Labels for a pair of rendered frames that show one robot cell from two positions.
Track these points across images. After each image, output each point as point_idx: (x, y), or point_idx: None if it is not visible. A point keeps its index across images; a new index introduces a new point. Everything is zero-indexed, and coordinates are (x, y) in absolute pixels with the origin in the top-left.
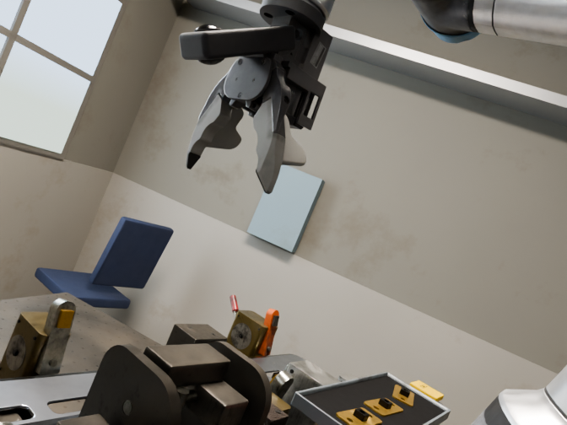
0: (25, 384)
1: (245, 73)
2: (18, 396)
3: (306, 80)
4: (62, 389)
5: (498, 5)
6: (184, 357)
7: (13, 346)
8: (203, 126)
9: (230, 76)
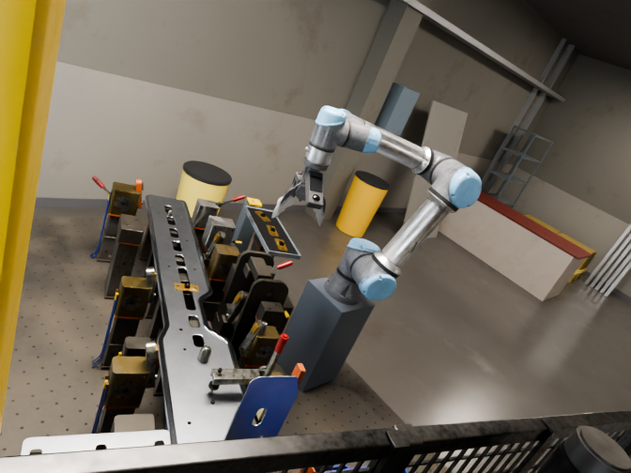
0: (171, 310)
1: None
2: (181, 315)
3: None
4: (176, 300)
5: None
6: (265, 269)
7: (128, 301)
8: (284, 206)
9: (299, 191)
